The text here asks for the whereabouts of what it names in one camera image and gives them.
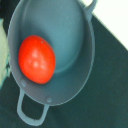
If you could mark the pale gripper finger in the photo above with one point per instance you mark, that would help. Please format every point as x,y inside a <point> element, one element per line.
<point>4,57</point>

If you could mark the red tomato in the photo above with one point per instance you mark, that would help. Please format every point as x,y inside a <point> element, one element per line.
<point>37,59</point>

